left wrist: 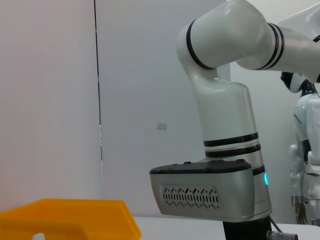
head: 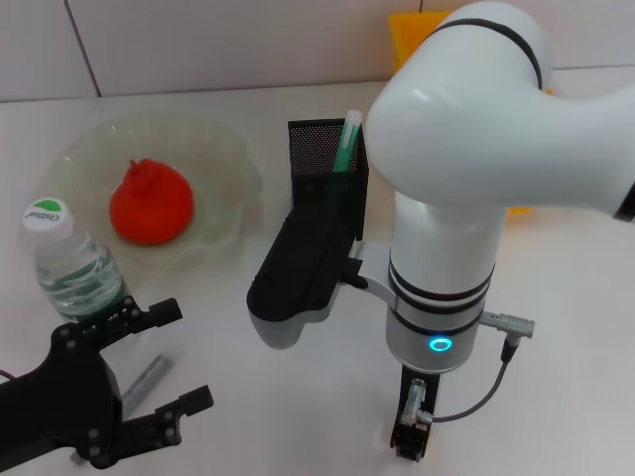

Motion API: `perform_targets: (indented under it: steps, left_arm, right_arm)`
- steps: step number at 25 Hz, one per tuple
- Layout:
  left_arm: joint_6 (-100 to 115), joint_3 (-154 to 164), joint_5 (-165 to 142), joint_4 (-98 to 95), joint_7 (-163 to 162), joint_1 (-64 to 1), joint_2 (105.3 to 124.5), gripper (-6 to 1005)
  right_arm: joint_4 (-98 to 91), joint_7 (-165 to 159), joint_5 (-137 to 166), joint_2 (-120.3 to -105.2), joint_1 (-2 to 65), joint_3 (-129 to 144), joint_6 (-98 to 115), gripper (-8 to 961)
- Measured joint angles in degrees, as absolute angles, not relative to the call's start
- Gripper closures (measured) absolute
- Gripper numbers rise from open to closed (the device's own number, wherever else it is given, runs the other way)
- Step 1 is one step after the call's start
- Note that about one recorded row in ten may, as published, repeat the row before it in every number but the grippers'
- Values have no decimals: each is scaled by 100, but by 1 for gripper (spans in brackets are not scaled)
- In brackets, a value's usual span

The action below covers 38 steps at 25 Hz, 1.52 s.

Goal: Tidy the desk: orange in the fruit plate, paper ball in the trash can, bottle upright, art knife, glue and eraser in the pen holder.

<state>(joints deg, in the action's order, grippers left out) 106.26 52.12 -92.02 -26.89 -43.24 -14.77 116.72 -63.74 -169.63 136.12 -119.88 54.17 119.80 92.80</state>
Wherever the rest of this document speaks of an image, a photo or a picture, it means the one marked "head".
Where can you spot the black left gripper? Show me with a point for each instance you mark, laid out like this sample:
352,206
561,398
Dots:
64,409

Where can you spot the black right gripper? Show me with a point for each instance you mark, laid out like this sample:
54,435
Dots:
431,392

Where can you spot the grey marker pen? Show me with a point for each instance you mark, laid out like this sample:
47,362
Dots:
149,374

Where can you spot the clear green-label water bottle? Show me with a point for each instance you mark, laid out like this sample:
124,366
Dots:
69,268

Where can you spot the red-orange toy orange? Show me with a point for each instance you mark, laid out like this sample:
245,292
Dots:
151,208

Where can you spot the mint green pen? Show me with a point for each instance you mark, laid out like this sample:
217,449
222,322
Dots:
346,144

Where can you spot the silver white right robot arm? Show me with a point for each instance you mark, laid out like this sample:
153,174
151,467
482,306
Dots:
471,124

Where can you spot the green glass fruit plate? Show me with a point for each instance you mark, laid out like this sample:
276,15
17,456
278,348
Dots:
213,163

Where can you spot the black mesh pen holder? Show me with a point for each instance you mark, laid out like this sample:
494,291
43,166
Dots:
310,149

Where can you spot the yellow plastic bin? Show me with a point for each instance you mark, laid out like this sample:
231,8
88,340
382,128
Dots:
407,39

